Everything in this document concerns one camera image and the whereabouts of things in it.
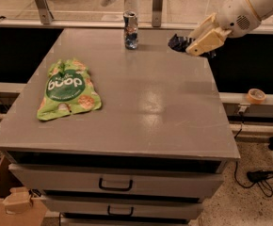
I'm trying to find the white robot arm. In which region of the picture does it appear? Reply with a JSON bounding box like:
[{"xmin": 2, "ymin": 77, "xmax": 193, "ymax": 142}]
[{"xmin": 185, "ymin": 0, "xmax": 273, "ymax": 56}]

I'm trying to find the dark blue rxbar wrapper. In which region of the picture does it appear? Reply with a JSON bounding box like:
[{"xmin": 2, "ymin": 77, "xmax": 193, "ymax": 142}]
[{"xmin": 168, "ymin": 33, "xmax": 217, "ymax": 59}]

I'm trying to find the grey drawer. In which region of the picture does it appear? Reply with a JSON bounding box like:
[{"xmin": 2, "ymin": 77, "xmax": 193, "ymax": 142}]
[
  {"xmin": 41, "ymin": 196, "xmax": 203, "ymax": 220},
  {"xmin": 8, "ymin": 164, "xmax": 223, "ymax": 199}
]

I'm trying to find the cardboard box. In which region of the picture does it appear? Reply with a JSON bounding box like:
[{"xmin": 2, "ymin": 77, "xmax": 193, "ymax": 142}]
[{"xmin": 0, "ymin": 157, "xmax": 47, "ymax": 226}]

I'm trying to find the metal railing bracket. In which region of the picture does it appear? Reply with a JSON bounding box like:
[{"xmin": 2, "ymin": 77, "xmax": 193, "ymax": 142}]
[
  {"xmin": 35, "ymin": 0, "xmax": 54, "ymax": 24},
  {"xmin": 152, "ymin": 0, "xmax": 163, "ymax": 27}
]

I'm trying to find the blue patterned drink can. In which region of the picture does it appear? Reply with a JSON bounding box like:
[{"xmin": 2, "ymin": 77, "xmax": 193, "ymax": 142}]
[{"xmin": 123, "ymin": 10, "xmax": 138, "ymax": 50}]

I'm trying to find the green rice chip bag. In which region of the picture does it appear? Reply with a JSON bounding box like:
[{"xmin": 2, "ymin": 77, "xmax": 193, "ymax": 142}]
[{"xmin": 37, "ymin": 58, "xmax": 102, "ymax": 121}]

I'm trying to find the metal railing bracket middle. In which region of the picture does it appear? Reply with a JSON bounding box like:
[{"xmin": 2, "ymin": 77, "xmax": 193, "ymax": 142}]
[{"xmin": 152, "ymin": 0, "xmax": 163, "ymax": 27}]

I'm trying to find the middle grey drawer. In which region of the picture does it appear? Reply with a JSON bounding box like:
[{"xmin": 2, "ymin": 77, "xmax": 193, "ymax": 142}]
[{"xmin": 41, "ymin": 196, "xmax": 203, "ymax": 220}]

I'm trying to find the grey drawer cabinet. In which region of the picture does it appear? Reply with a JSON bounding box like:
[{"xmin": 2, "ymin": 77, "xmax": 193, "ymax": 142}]
[{"xmin": 0, "ymin": 28, "xmax": 239, "ymax": 226}]

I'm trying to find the top grey drawer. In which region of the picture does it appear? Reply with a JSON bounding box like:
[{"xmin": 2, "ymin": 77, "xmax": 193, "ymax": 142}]
[{"xmin": 8, "ymin": 164, "xmax": 223, "ymax": 199}]

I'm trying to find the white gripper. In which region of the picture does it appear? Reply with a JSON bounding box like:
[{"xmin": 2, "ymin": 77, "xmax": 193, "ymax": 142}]
[{"xmin": 185, "ymin": 0, "xmax": 261, "ymax": 56}]

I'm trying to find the tan tape roll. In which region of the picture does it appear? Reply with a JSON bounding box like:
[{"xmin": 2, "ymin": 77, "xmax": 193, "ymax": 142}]
[{"xmin": 247, "ymin": 89, "xmax": 266, "ymax": 105}]

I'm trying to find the metal railing bracket left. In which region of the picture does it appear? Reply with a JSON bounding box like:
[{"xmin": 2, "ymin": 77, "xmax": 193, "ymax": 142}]
[{"xmin": 35, "ymin": 0, "xmax": 54, "ymax": 24}]

